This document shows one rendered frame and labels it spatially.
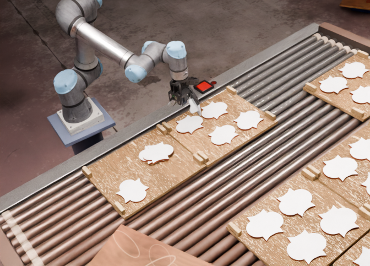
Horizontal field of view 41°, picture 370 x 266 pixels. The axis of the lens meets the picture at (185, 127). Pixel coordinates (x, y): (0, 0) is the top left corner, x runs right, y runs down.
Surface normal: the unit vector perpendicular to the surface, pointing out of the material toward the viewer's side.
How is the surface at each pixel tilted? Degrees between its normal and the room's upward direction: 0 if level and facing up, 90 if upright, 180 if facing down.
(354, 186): 0
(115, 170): 0
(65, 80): 10
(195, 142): 0
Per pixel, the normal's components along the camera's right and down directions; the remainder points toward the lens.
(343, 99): -0.11, -0.76
